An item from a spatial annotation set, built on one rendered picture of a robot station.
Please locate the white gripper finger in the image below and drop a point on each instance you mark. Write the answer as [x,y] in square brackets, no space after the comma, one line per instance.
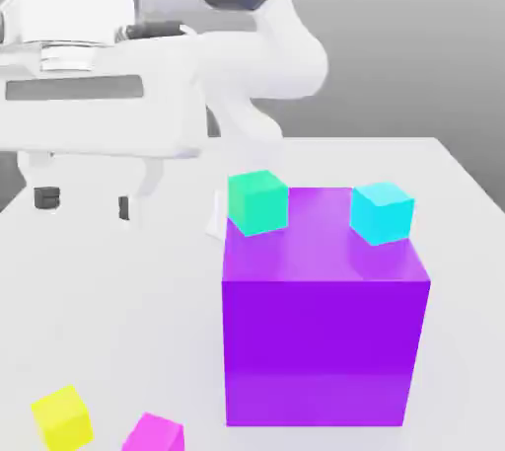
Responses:
[39,174]
[148,178]

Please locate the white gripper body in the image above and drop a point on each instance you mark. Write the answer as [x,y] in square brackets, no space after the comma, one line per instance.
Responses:
[118,127]

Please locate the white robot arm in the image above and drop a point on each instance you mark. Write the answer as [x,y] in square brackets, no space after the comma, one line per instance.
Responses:
[276,64]

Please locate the small green cube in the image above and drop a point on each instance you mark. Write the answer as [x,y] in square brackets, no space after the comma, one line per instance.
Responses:
[256,202]

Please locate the small cyan cube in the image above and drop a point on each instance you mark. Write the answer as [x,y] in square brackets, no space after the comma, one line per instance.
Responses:
[380,216]

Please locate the small yellow cube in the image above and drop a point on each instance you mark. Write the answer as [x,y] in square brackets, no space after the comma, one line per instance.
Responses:
[63,419]

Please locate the small magenta cube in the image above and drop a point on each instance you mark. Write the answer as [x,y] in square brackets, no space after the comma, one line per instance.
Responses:
[156,435]

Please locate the large purple box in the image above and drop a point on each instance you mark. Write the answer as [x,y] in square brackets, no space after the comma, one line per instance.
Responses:
[323,340]

